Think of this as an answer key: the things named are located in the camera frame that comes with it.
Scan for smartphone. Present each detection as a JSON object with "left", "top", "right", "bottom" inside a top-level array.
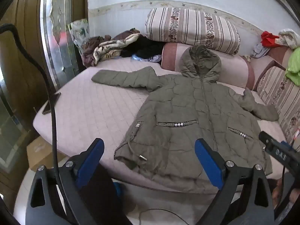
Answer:
[{"left": 42, "top": 92, "right": 62, "bottom": 115}]

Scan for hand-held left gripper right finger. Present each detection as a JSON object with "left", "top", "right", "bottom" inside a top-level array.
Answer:
[{"left": 195, "top": 139, "right": 275, "bottom": 225}]

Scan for cardboard box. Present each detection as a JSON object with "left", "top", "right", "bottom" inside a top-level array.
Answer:
[{"left": 26, "top": 136, "right": 68, "bottom": 171}]

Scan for wooden door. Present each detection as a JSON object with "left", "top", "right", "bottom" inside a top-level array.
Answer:
[{"left": 0, "top": 0, "right": 59, "bottom": 207}]

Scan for pink quilted bed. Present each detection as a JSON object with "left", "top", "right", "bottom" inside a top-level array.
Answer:
[{"left": 33, "top": 56, "right": 291, "bottom": 195}]

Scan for striped floral cushion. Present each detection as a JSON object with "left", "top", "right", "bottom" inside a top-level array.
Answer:
[{"left": 256, "top": 66, "right": 300, "bottom": 152}]

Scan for grey blue cloth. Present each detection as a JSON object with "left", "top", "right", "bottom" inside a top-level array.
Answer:
[{"left": 250, "top": 43, "right": 270, "bottom": 59}]

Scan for blue plastic item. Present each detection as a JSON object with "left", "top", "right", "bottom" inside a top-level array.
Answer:
[{"left": 114, "top": 181, "right": 123, "bottom": 198}]

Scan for thick black cable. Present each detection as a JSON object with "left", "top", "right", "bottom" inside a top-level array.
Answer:
[{"left": 0, "top": 23, "right": 78, "bottom": 225}]

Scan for floral print plastic bag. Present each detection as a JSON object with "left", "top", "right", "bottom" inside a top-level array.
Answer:
[{"left": 67, "top": 19, "right": 91, "bottom": 52}]

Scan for cream leaf-print blanket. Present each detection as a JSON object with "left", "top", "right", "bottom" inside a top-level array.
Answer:
[{"left": 93, "top": 33, "right": 143, "bottom": 64}]

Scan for pink bolster cushion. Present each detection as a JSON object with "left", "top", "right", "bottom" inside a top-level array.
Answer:
[{"left": 160, "top": 42, "right": 255, "bottom": 91}]

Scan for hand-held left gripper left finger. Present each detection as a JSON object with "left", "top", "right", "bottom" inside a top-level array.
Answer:
[{"left": 25, "top": 138, "right": 104, "bottom": 225}]

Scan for blue clear plastic bag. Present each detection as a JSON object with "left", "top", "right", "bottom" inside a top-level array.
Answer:
[{"left": 131, "top": 54, "right": 162, "bottom": 62}]

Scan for striped floral pillow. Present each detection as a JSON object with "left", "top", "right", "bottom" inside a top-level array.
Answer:
[{"left": 145, "top": 7, "right": 241, "bottom": 55}]

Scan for pink cushion brown edge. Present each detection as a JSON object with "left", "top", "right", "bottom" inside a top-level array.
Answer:
[{"left": 244, "top": 44, "right": 296, "bottom": 92}]

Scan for red cloth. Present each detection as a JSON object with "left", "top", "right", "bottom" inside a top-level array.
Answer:
[{"left": 261, "top": 31, "right": 280, "bottom": 48}]

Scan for olive green hooded puffer jacket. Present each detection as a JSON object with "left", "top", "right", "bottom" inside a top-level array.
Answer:
[{"left": 91, "top": 44, "right": 280, "bottom": 194}]

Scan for thin black floor cable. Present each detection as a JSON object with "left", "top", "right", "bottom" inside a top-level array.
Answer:
[{"left": 138, "top": 208, "right": 188, "bottom": 225}]

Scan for bright green cloth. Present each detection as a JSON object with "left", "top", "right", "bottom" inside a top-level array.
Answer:
[{"left": 285, "top": 47, "right": 300, "bottom": 87}]

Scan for leaded glass door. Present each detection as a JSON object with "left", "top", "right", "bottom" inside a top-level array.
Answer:
[{"left": 40, "top": 0, "right": 89, "bottom": 92}]

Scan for brown blanket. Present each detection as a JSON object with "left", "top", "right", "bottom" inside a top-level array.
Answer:
[{"left": 81, "top": 28, "right": 141, "bottom": 67}]

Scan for black clothes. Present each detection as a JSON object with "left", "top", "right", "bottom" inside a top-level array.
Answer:
[{"left": 121, "top": 37, "right": 166, "bottom": 59}]

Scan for leaded glass side panel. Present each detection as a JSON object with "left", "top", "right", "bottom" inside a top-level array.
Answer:
[{"left": 0, "top": 75, "right": 26, "bottom": 169}]

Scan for cream white cloth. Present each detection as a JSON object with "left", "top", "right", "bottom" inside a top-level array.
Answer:
[{"left": 275, "top": 28, "right": 300, "bottom": 50}]

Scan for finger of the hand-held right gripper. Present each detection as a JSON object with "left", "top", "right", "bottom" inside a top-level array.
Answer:
[{"left": 258, "top": 131, "right": 300, "bottom": 170}]

